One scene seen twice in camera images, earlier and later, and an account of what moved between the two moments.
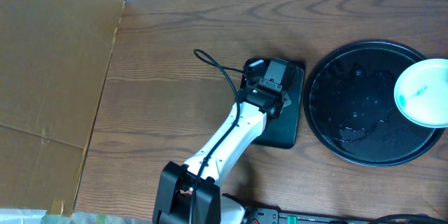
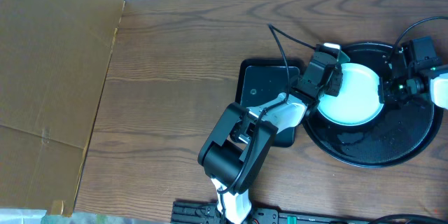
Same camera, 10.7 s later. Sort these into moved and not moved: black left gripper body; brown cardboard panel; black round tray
Moved: black left gripper body
Not moved: brown cardboard panel; black round tray
